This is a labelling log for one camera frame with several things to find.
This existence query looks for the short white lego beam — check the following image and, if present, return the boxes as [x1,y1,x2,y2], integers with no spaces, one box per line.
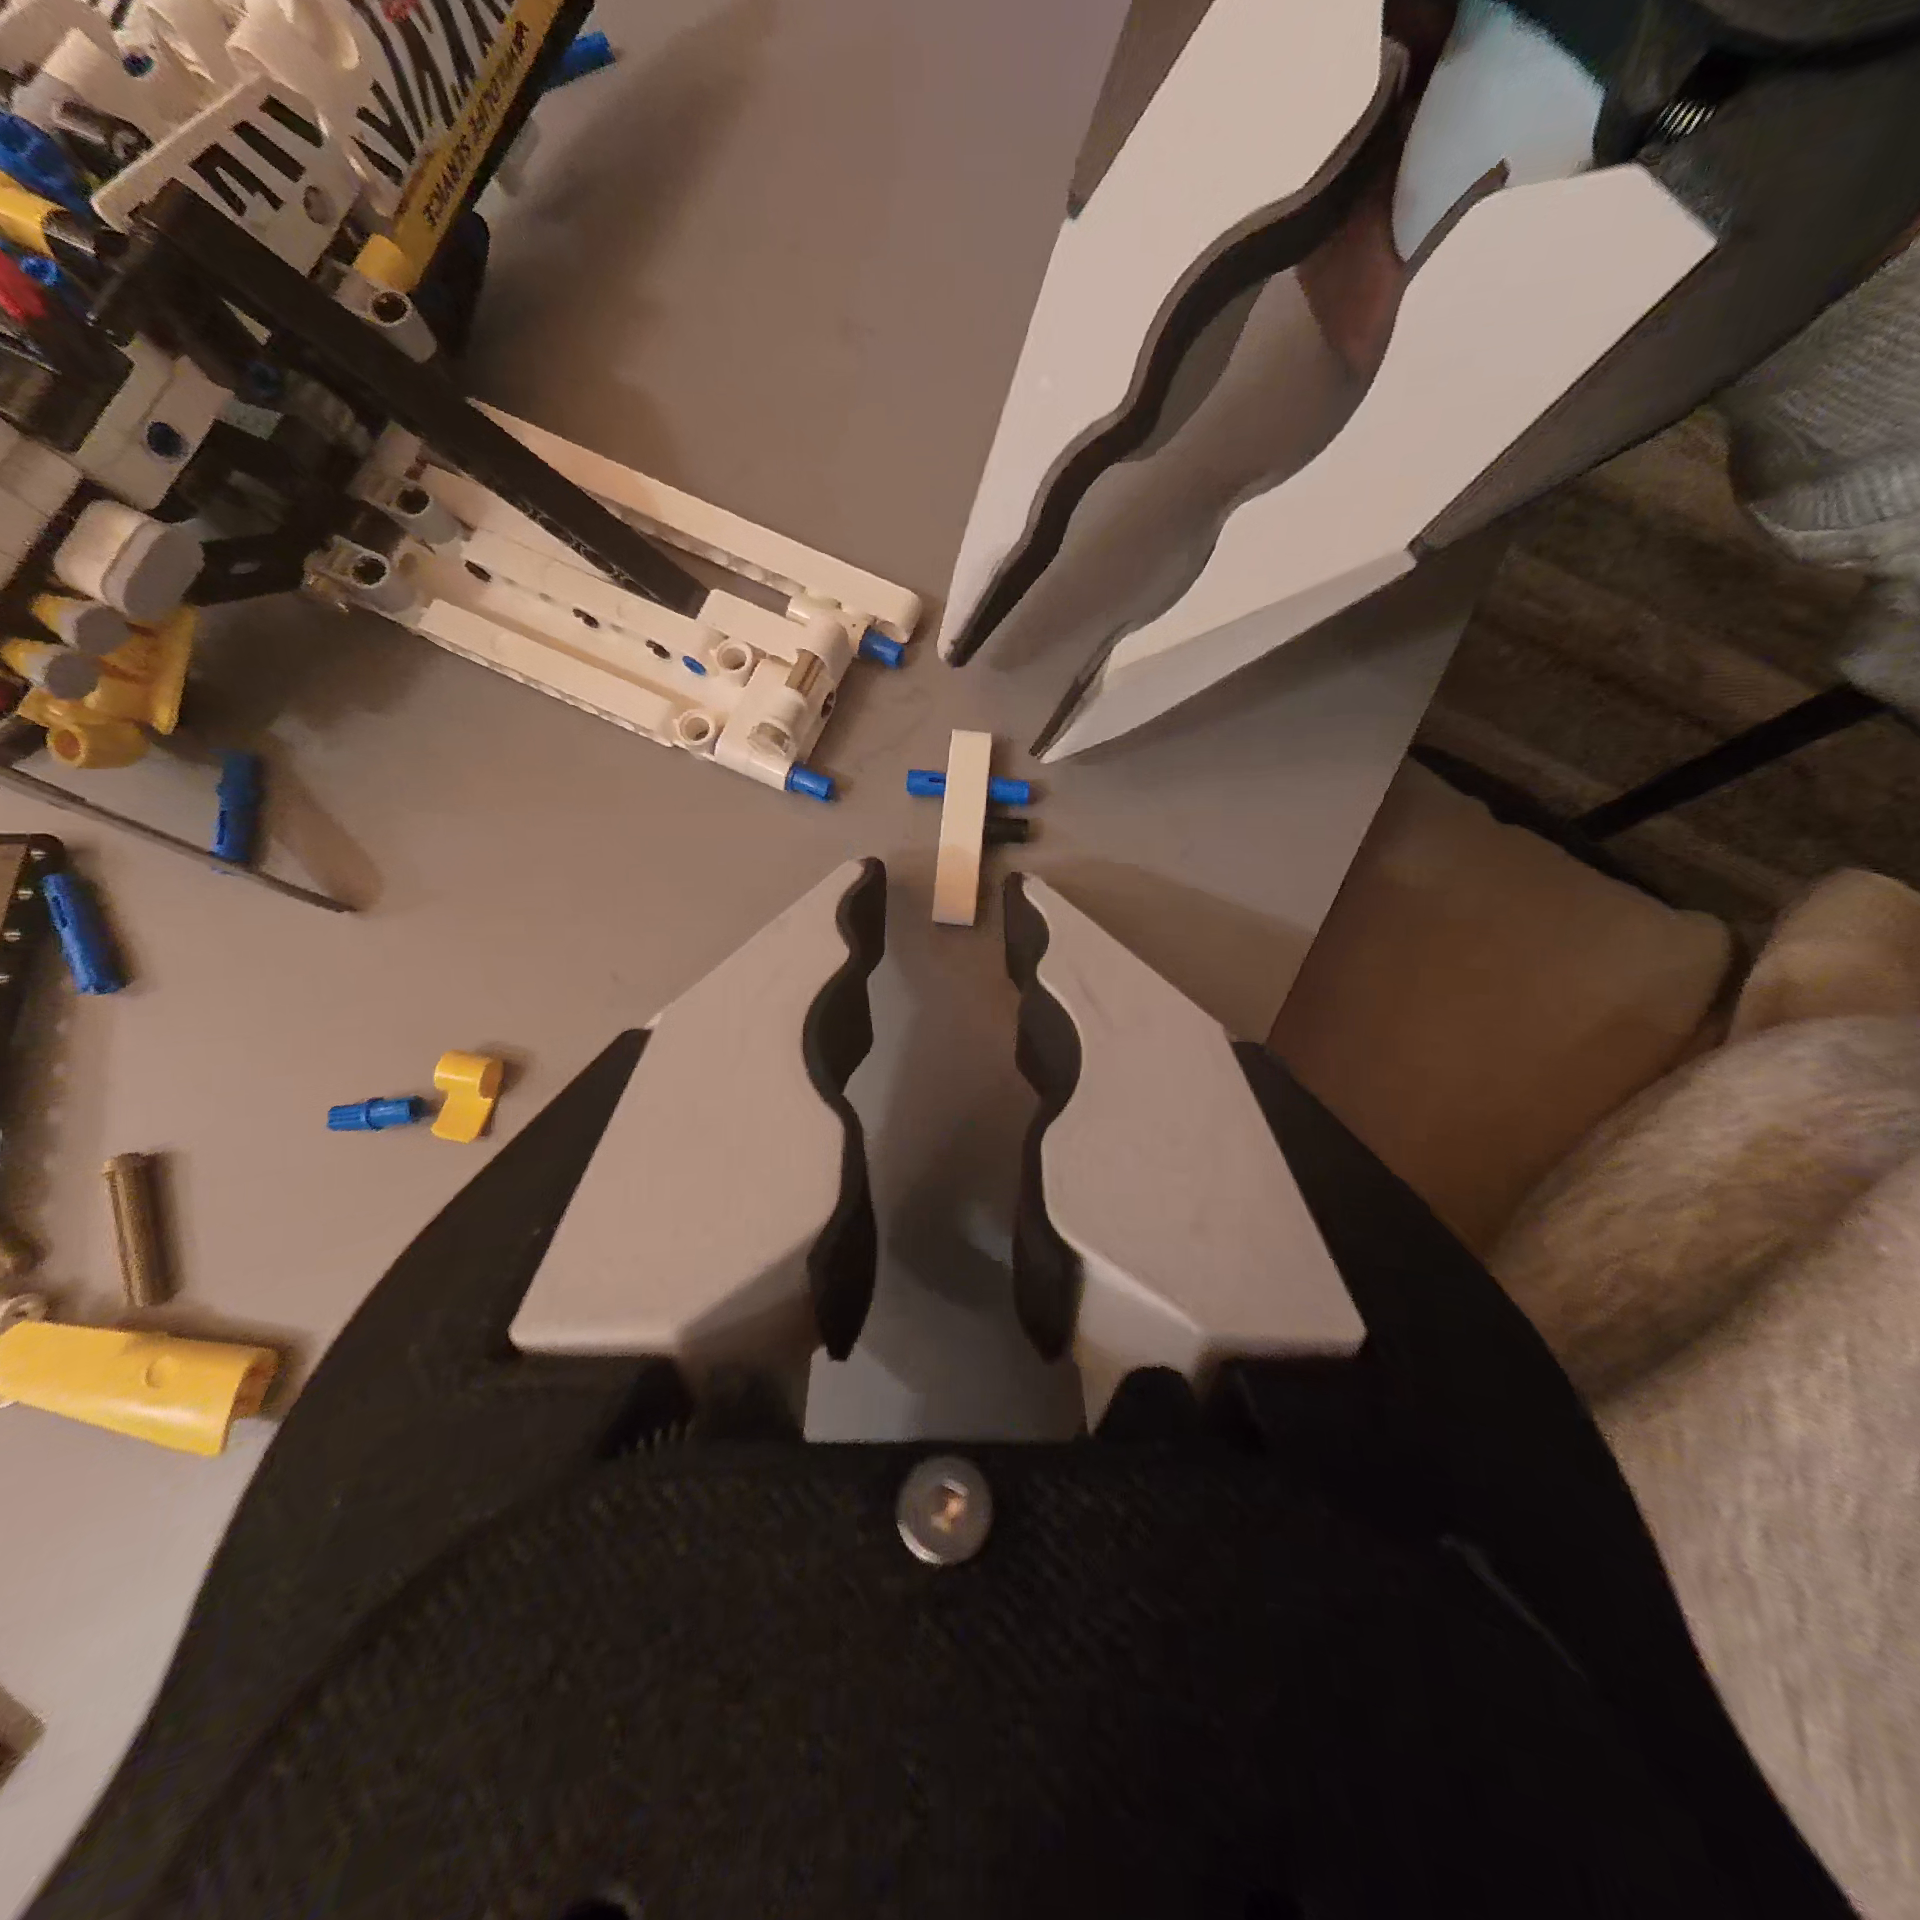
[906,729,1037,927]

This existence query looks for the tan cushion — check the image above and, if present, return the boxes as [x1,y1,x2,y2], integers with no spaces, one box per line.
[1266,756,1741,1255]

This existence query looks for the black metal bar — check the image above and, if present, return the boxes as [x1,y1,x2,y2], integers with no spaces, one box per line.
[1582,682,1892,845]

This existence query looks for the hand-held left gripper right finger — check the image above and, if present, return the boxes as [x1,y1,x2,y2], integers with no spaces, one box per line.
[1002,871,1370,1419]

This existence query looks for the long black lego beam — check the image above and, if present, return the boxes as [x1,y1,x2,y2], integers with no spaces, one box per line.
[0,831,68,1187]

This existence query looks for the person's right hand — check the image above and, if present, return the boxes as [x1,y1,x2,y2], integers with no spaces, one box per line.
[1303,140,1422,415]

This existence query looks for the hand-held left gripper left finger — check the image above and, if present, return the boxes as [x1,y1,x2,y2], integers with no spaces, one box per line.
[507,857,891,1373]

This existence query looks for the zebra striped lego helicopter model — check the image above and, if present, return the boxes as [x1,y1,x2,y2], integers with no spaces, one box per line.
[0,0,924,913]

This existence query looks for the tan lego pin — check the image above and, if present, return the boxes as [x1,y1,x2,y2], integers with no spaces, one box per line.
[103,1153,174,1309]

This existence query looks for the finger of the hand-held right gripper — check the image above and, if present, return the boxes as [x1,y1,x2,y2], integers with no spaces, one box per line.
[936,0,1414,670]
[1030,163,1719,763]

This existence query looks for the yellow curved lego panel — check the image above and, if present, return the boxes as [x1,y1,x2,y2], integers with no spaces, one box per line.
[0,1318,280,1455]

